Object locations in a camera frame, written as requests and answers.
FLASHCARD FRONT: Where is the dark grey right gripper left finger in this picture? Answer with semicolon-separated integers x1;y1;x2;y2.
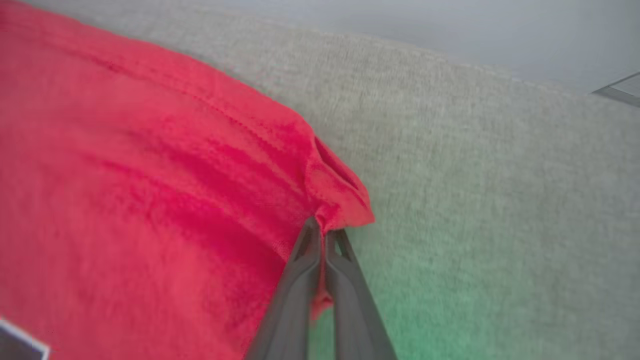
244;216;324;360

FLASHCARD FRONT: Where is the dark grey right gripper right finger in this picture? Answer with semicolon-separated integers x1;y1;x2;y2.
324;228;399;360

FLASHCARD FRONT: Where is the red garment with white stripes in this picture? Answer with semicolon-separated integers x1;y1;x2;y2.
0;0;376;360

